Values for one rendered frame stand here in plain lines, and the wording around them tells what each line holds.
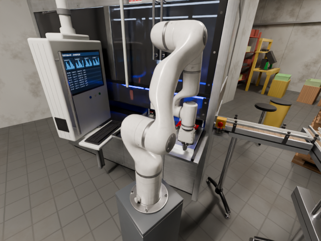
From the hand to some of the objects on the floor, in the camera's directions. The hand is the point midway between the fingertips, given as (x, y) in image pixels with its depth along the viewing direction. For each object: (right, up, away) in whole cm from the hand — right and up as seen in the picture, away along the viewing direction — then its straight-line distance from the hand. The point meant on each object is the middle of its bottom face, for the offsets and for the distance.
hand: (185, 147), depth 102 cm
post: (+22, -70, +68) cm, 100 cm away
